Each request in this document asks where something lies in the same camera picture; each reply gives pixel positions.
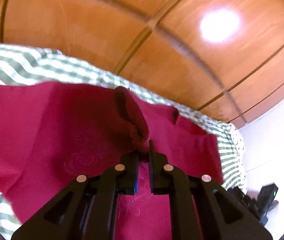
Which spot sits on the wooden wardrobe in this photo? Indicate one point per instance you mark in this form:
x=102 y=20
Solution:
x=224 y=58

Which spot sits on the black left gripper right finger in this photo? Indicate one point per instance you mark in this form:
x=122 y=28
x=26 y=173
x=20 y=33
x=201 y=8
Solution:
x=199 y=207

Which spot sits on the dark red garment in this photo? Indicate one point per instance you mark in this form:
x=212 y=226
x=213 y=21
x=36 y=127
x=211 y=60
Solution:
x=53 y=132

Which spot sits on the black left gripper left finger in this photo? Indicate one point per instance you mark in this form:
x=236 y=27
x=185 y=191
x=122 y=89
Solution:
x=85 y=210

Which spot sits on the green white checkered bedsheet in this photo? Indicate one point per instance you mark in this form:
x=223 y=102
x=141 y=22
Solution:
x=27 y=66

